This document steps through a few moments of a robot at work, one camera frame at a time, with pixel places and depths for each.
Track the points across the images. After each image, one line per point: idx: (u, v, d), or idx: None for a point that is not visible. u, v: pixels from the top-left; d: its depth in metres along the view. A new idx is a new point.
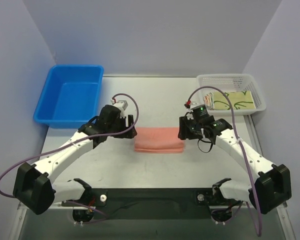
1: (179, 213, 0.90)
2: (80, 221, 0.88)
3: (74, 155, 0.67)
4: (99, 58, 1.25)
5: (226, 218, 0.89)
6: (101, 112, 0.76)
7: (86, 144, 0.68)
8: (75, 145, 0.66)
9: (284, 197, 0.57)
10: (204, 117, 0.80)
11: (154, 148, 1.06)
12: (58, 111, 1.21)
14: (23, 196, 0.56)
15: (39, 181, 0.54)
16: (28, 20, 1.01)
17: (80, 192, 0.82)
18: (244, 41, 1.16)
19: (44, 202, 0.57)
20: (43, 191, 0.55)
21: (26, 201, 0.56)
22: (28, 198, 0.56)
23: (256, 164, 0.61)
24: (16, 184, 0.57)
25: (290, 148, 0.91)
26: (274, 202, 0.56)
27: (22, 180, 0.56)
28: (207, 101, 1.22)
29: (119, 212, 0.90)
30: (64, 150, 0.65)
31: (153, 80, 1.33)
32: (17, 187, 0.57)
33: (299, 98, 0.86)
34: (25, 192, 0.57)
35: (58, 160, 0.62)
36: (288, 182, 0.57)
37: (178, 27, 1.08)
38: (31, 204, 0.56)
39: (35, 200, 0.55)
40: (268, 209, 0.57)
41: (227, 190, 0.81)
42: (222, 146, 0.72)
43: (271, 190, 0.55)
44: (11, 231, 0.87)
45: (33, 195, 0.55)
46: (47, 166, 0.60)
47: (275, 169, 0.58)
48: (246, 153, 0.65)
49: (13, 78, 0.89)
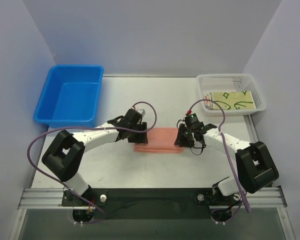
1: (179, 213, 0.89)
2: (80, 221, 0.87)
3: (102, 139, 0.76)
4: (99, 58, 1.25)
5: (226, 218, 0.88)
6: (127, 112, 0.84)
7: (113, 132, 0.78)
8: (106, 130, 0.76)
9: (269, 173, 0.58)
10: (194, 123, 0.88)
11: (154, 148, 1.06)
12: (58, 111, 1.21)
14: (53, 160, 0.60)
15: (76, 146, 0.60)
16: (28, 20, 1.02)
17: (83, 187, 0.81)
18: (244, 41, 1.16)
19: (71, 170, 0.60)
20: (76, 157, 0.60)
21: (54, 165, 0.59)
22: (57, 162, 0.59)
23: (235, 144, 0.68)
24: (50, 147, 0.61)
25: (290, 148, 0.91)
26: (260, 177, 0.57)
27: (58, 144, 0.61)
28: (207, 101, 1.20)
29: (119, 212, 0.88)
30: (96, 131, 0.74)
31: (153, 80, 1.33)
32: (50, 151, 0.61)
33: (299, 98, 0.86)
34: (56, 157, 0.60)
35: (91, 136, 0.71)
36: (269, 157, 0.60)
37: (178, 27, 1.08)
38: (59, 169, 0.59)
39: (66, 164, 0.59)
40: (256, 187, 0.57)
41: (226, 187, 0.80)
42: (212, 143, 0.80)
43: (251, 163, 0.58)
44: (11, 231, 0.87)
45: (66, 159, 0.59)
46: (82, 137, 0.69)
47: (252, 145, 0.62)
48: (226, 139, 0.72)
49: (13, 77, 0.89)
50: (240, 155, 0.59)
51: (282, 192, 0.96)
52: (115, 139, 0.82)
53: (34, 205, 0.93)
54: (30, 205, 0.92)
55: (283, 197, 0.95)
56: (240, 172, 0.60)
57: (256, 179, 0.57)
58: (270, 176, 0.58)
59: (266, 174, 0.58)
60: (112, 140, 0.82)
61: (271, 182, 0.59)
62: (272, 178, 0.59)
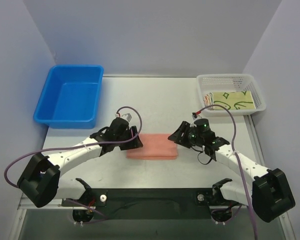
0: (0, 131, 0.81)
1: (179, 213, 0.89)
2: (80, 221, 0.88)
3: (83, 157, 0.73)
4: (99, 58, 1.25)
5: (226, 219, 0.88)
6: (112, 124, 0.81)
7: (96, 148, 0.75)
8: (86, 148, 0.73)
9: (286, 202, 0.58)
10: (206, 133, 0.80)
11: (146, 155, 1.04)
12: (58, 111, 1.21)
14: (28, 186, 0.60)
15: (49, 172, 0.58)
16: (28, 20, 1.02)
17: (81, 191, 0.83)
18: (244, 41, 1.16)
19: (46, 195, 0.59)
20: (50, 183, 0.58)
21: (29, 191, 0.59)
22: (32, 188, 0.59)
23: (252, 170, 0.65)
24: (24, 172, 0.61)
25: (289, 148, 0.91)
26: (276, 207, 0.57)
27: (32, 169, 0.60)
28: (207, 101, 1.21)
29: (118, 212, 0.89)
30: (75, 150, 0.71)
31: (153, 80, 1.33)
32: (24, 176, 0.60)
33: (299, 98, 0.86)
34: (31, 182, 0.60)
35: (68, 157, 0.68)
36: (287, 186, 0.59)
37: (178, 27, 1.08)
38: (34, 195, 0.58)
39: (39, 191, 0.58)
40: (272, 216, 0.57)
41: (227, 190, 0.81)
42: (223, 161, 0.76)
43: (268, 193, 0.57)
44: (11, 231, 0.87)
45: (39, 186, 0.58)
46: (59, 159, 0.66)
47: (270, 173, 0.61)
48: (241, 162, 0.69)
49: (14, 77, 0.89)
50: (258, 184, 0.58)
51: None
52: (99, 153, 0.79)
53: (35, 205, 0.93)
54: (30, 205, 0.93)
55: None
56: (257, 199, 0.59)
57: (273, 209, 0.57)
58: (286, 204, 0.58)
59: (282, 203, 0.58)
60: (97, 155, 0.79)
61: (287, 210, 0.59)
62: (289, 207, 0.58)
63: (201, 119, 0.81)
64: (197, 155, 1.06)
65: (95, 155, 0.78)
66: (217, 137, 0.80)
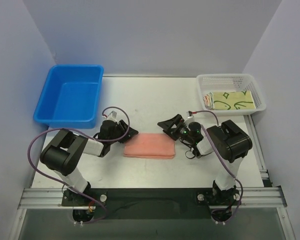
0: None
1: (179, 213, 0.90)
2: (80, 221, 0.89)
3: (90, 145, 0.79)
4: (99, 58, 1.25)
5: (226, 218, 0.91)
6: (100, 129, 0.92)
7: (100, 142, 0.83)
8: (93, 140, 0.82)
9: (243, 140, 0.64)
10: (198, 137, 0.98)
11: (145, 154, 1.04)
12: (58, 110, 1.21)
14: (57, 151, 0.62)
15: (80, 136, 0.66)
16: (28, 19, 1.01)
17: (84, 184, 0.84)
18: (244, 41, 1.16)
19: (74, 160, 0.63)
20: (81, 147, 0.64)
21: (56, 156, 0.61)
22: (60, 153, 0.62)
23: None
24: (52, 141, 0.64)
25: (290, 147, 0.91)
26: (234, 144, 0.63)
27: (61, 138, 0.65)
28: (207, 101, 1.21)
29: (119, 212, 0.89)
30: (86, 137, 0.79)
31: (153, 80, 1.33)
32: (52, 145, 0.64)
33: (299, 97, 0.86)
34: (58, 149, 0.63)
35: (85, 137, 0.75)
36: (237, 128, 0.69)
37: (178, 27, 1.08)
38: (64, 158, 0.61)
39: (72, 152, 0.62)
40: (231, 154, 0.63)
41: (220, 179, 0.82)
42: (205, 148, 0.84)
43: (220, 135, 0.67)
44: (12, 231, 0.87)
45: (70, 149, 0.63)
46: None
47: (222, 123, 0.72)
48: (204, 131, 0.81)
49: (13, 78, 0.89)
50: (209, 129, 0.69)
51: (282, 193, 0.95)
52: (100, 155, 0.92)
53: (35, 205, 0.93)
54: (30, 205, 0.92)
55: (283, 197, 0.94)
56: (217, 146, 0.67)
57: (230, 146, 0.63)
58: (244, 143, 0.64)
59: (237, 140, 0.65)
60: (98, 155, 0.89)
61: (246, 150, 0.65)
62: (246, 146, 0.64)
63: (194, 124, 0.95)
64: (185, 151, 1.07)
65: (97, 153, 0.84)
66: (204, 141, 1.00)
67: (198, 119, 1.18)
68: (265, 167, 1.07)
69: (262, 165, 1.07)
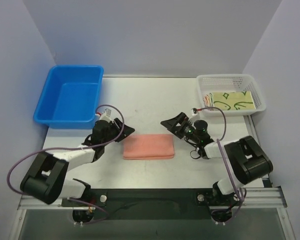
0: None
1: (179, 213, 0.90)
2: (80, 221, 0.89)
3: (81, 159, 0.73)
4: (99, 59, 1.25)
5: (226, 219, 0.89)
6: (92, 130, 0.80)
7: (90, 151, 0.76)
8: (83, 149, 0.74)
9: (263, 165, 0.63)
10: (205, 137, 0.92)
11: (144, 155, 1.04)
12: (58, 111, 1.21)
14: (36, 183, 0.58)
15: (59, 164, 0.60)
16: (28, 20, 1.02)
17: (81, 188, 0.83)
18: (244, 42, 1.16)
19: (56, 189, 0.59)
20: (60, 175, 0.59)
21: (37, 188, 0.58)
22: (40, 184, 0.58)
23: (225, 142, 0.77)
24: (29, 171, 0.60)
25: (290, 148, 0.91)
26: (252, 168, 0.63)
27: (38, 166, 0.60)
28: (207, 101, 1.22)
29: (119, 213, 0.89)
30: (75, 150, 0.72)
31: (153, 80, 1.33)
32: (30, 175, 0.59)
33: (299, 97, 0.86)
34: (37, 180, 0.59)
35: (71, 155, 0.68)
36: (257, 148, 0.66)
37: (178, 27, 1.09)
38: (44, 191, 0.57)
39: (50, 184, 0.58)
40: (249, 178, 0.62)
41: (225, 184, 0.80)
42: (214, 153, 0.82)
43: (240, 157, 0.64)
44: (12, 231, 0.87)
45: (49, 179, 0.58)
46: (63, 156, 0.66)
47: (242, 139, 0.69)
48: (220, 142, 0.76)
49: (13, 78, 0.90)
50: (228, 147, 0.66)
51: (282, 193, 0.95)
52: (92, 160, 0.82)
53: (34, 205, 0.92)
54: (30, 205, 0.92)
55: (283, 197, 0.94)
56: (234, 167, 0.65)
57: (249, 170, 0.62)
58: (263, 167, 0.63)
59: (258, 164, 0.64)
60: (90, 161, 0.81)
61: (265, 174, 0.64)
62: (266, 170, 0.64)
63: (200, 123, 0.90)
64: (190, 152, 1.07)
65: (89, 159, 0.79)
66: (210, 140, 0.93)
67: None
68: None
69: None
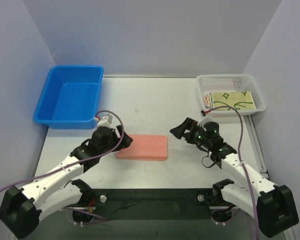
0: None
1: (179, 213, 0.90)
2: (80, 221, 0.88)
3: (64, 180, 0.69)
4: (99, 59, 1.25)
5: (226, 219, 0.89)
6: (92, 135, 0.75)
7: (76, 169, 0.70)
8: (65, 170, 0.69)
9: (289, 219, 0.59)
10: (215, 139, 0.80)
11: (145, 155, 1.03)
12: (58, 111, 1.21)
14: (9, 218, 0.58)
15: (24, 206, 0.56)
16: (28, 20, 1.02)
17: (77, 196, 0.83)
18: (244, 42, 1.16)
19: (27, 225, 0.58)
20: (27, 217, 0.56)
21: (10, 225, 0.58)
22: (12, 221, 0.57)
23: (258, 184, 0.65)
24: (2, 207, 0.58)
25: (290, 148, 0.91)
26: (278, 222, 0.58)
27: (8, 204, 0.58)
28: (207, 101, 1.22)
29: (119, 213, 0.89)
30: (54, 175, 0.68)
31: (153, 80, 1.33)
32: (3, 210, 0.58)
33: (298, 97, 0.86)
34: (9, 215, 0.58)
35: (46, 185, 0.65)
36: (292, 204, 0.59)
37: (178, 28, 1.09)
38: (14, 228, 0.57)
39: (19, 224, 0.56)
40: (273, 231, 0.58)
41: (230, 197, 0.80)
42: (229, 171, 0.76)
43: (272, 211, 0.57)
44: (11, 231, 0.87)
45: (18, 220, 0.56)
46: (34, 190, 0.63)
47: (277, 189, 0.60)
48: (249, 174, 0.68)
49: (14, 78, 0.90)
50: (263, 199, 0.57)
51: None
52: (83, 171, 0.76)
53: None
54: None
55: None
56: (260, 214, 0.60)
57: (275, 224, 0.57)
58: (290, 221, 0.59)
59: (287, 222, 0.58)
60: (81, 173, 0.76)
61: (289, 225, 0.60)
62: (291, 223, 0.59)
63: (211, 123, 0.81)
64: (196, 165, 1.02)
65: (79, 174, 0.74)
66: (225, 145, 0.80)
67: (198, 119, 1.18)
68: (265, 167, 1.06)
69: (262, 165, 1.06)
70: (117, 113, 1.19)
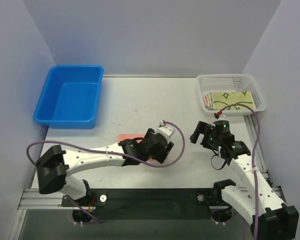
0: None
1: (179, 213, 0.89)
2: (80, 221, 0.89)
3: (101, 163, 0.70)
4: (99, 59, 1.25)
5: (226, 219, 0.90)
6: (149, 139, 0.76)
7: (117, 159, 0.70)
8: (107, 155, 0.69)
9: (286, 235, 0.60)
10: (224, 134, 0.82)
11: None
12: (58, 111, 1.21)
14: (41, 171, 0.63)
15: (57, 169, 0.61)
16: (28, 20, 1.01)
17: (80, 194, 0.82)
18: (244, 42, 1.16)
19: (50, 187, 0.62)
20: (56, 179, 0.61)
21: (39, 177, 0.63)
22: (41, 175, 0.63)
23: (266, 198, 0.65)
24: (42, 157, 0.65)
25: (290, 147, 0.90)
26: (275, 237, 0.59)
27: (48, 158, 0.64)
28: (207, 101, 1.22)
29: (119, 213, 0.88)
30: (96, 154, 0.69)
31: (153, 80, 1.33)
32: (41, 161, 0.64)
33: (298, 97, 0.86)
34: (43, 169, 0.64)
35: (84, 160, 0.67)
36: (295, 224, 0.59)
37: (178, 27, 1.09)
38: (41, 182, 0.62)
39: (45, 182, 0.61)
40: None
41: (229, 198, 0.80)
42: (237, 173, 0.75)
43: (272, 227, 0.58)
44: (11, 232, 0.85)
45: (47, 177, 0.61)
46: (73, 159, 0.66)
47: (283, 208, 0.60)
48: (259, 185, 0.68)
49: (14, 78, 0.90)
50: (266, 216, 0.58)
51: (282, 193, 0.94)
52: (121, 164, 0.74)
53: (35, 205, 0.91)
54: (29, 205, 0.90)
55: (283, 197, 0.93)
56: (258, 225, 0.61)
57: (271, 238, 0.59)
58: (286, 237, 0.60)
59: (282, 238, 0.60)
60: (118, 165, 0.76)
61: None
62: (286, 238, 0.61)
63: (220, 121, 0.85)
64: (197, 165, 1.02)
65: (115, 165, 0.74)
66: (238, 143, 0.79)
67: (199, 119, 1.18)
68: (265, 167, 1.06)
69: (262, 165, 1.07)
70: (117, 113, 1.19)
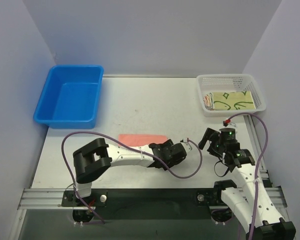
0: None
1: (179, 213, 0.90)
2: (80, 221, 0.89)
3: (135, 161, 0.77)
4: (99, 59, 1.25)
5: (226, 219, 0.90)
6: (174, 145, 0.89)
7: (148, 159, 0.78)
8: (141, 154, 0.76)
9: None
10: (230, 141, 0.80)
11: None
12: (58, 111, 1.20)
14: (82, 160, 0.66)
15: (102, 161, 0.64)
16: (28, 19, 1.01)
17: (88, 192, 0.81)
18: (244, 42, 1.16)
19: (89, 177, 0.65)
20: (98, 170, 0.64)
21: (78, 165, 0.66)
22: (82, 165, 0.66)
23: (265, 211, 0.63)
24: (83, 147, 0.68)
25: (290, 147, 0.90)
26: None
27: (91, 148, 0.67)
28: (207, 101, 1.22)
29: (119, 212, 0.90)
30: (132, 152, 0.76)
31: (153, 80, 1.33)
32: (81, 150, 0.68)
33: (298, 97, 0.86)
34: (84, 158, 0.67)
35: (123, 155, 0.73)
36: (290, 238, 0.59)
37: (178, 27, 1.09)
38: (82, 170, 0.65)
39: (87, 171, 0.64)
40: None
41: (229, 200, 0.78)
42: (239, 181, 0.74)
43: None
44: (11, 231, 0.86)
45: (89, 167, 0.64)
46: (114, 153, 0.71)
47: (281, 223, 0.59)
48: (258, 196, 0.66)
49: (14, 78, 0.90)
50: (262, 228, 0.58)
51: (282, 193, 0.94)
52: (147, 165, 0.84)
53: (34, 205, 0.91)
54: (29, 205, 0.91)
55: (283, 197, 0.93)
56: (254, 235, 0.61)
57: None
58: None
59: None
60: (145, 166, 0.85)
61: None
62: None
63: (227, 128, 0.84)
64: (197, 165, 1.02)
65: (143, 165, 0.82)
66: (242, 151, 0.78)
67: (199, 119, 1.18)
68: (265, 167, 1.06)
69: (262, 165, 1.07)
70: (117, 113, 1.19)
